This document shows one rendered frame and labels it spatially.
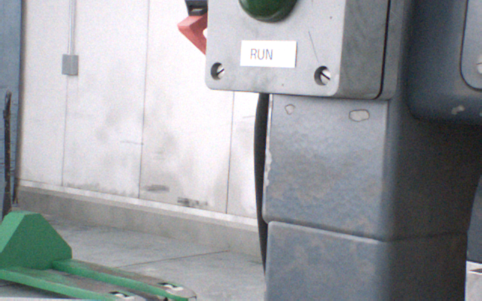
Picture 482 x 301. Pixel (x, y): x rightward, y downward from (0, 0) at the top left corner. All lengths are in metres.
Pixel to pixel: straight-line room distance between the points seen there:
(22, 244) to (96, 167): 2.47
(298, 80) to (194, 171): 7.19
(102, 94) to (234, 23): 7.96
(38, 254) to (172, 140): 2.02
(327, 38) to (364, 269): 0.11
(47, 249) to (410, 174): 5.79
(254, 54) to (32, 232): 5.74
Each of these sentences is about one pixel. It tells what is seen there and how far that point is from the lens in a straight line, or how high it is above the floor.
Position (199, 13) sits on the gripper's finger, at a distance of 0.98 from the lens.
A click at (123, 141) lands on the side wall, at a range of 8.17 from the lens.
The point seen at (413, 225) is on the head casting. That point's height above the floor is 1.18.
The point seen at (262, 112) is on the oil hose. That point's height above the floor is 1.23.
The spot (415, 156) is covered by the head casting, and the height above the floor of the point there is 1.22.
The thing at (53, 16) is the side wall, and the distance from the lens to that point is 8.93.
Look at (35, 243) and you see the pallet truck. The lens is 6.13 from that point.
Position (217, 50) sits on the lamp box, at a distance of 0.42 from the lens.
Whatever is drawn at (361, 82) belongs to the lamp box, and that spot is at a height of 1.25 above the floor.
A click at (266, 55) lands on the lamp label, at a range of 0.40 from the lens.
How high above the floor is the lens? 1.24
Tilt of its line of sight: 3 degrees down
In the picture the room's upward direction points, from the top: 4 degrees clockwise
